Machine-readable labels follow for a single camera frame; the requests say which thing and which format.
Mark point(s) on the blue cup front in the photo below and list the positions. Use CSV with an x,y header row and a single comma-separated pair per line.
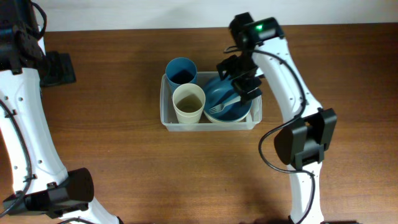
x,y
180,73

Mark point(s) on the clear plastic container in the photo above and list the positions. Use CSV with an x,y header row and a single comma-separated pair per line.
x,y
169,119

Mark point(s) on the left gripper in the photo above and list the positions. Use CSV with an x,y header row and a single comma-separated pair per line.
x,y
64,72

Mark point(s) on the cream bowl front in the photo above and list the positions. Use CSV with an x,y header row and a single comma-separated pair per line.
x,y
214,120

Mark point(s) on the blue cup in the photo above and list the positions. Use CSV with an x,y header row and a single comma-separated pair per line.
x,y
180,73
170,87

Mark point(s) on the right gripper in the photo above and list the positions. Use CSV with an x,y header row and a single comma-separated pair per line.
x,y
241,87

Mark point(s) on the blue cup back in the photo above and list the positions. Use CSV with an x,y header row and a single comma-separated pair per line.
x,y
170,87

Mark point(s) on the white plastic fork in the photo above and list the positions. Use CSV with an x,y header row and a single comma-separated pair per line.
x,y
220,107

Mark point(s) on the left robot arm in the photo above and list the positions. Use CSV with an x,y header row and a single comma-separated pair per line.
x,y
42,185

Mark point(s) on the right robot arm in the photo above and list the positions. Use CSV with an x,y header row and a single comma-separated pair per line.
x,y
261,51

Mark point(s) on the blue bowl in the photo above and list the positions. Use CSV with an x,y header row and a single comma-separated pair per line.
x,y
218,91

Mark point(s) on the cream cup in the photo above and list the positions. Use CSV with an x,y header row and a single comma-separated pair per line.
x,y
188,118
189,100

